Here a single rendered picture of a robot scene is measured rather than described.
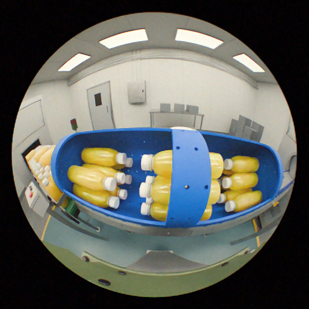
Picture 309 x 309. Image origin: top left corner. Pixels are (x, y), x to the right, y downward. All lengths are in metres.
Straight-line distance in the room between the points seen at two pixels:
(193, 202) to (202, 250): 1.29
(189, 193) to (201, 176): 0.03
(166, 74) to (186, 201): 3.60
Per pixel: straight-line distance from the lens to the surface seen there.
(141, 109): 3.63
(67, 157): 0.44
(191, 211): 0.17
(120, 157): 0.32
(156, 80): 3.58
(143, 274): 0.15
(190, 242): 1.37
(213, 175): 0.24
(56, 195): 0.60
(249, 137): 3.46
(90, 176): 0.29
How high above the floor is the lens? 1.31
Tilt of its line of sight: 35 degrees down
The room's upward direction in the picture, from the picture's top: 2 degrees counter-clockwise
